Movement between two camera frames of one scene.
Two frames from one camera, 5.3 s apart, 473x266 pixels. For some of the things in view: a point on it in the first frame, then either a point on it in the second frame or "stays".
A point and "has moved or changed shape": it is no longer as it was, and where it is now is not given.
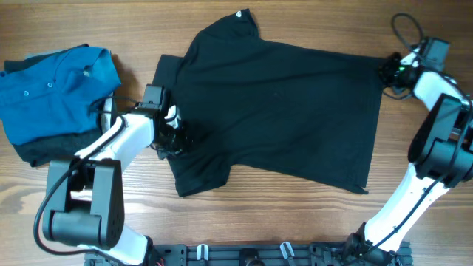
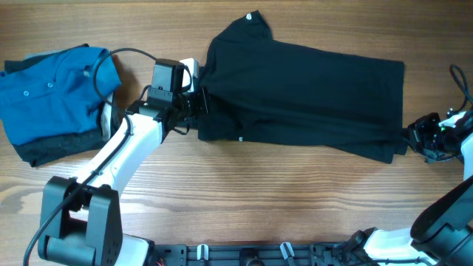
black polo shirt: [253, 103] has moved or changed shape
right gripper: [384, 68] to [415, 131]
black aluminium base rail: [259, 254] stays
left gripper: [187, 141] to [202, 103]
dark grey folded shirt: [48, 150] stays
